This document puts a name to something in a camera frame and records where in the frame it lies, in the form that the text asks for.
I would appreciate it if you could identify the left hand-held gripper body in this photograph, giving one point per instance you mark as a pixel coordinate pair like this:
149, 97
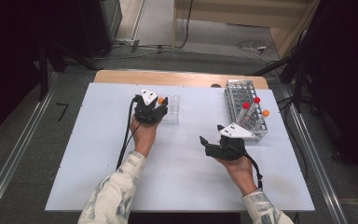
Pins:
147, 112

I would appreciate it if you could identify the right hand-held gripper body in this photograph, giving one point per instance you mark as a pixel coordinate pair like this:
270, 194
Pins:
227, 149

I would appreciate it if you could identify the orange cap test tube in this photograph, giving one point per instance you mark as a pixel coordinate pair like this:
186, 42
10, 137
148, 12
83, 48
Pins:
265, 113
160, 100

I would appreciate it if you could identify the clear plastic tube rack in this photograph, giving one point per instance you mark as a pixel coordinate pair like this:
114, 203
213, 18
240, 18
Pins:
173, 109

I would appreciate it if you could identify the red cap test tube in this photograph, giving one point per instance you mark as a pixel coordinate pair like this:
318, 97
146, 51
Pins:
257, 100
245, 105

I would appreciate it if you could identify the metal tube rack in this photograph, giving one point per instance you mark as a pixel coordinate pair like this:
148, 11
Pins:
237, 91

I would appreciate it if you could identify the person's left hand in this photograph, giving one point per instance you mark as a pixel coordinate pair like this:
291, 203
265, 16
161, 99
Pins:
144, 137

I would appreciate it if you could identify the person's right hand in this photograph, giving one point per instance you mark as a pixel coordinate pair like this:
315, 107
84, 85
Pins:
240, 174

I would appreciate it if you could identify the wooden table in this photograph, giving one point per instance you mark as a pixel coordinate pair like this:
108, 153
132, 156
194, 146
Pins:
167, 77

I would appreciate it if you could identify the black metal stand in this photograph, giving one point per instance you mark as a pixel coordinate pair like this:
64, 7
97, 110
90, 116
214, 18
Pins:
297, 87
43, 71

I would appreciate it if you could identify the dark cabinet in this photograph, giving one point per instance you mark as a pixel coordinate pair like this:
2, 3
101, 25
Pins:
105, 21

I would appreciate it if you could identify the light wooden furniture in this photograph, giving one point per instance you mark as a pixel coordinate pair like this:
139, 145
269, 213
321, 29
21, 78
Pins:
236, 12

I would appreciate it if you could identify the black curtain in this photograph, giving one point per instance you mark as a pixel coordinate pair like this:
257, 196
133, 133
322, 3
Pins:
12, 62
348, 77

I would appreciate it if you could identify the metal floor rail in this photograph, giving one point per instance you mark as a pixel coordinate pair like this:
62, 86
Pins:
323, 177
12, 161

